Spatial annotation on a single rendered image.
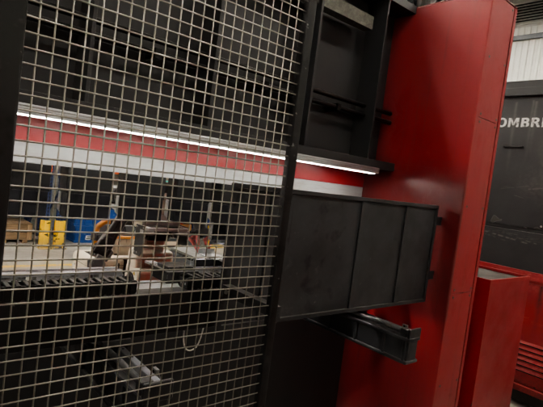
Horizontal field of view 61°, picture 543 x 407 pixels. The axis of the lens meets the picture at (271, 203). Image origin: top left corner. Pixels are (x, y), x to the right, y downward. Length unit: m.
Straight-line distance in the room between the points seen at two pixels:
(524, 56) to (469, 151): 7.16
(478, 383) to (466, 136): 1.29
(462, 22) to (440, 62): 0.19
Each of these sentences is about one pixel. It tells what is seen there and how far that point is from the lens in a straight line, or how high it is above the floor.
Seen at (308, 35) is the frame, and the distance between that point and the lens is 1.19.
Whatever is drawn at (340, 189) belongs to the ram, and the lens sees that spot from 2.38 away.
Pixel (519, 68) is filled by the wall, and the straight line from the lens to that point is 9.30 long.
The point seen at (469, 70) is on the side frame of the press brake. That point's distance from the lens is 2.31.
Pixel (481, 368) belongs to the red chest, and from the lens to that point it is 2.74.
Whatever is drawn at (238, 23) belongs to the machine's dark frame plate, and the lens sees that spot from 1.91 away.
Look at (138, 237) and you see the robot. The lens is 2.49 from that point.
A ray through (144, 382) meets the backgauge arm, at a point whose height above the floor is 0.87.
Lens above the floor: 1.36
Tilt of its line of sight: 3 degrees down
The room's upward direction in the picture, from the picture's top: 7 degrees clockwise
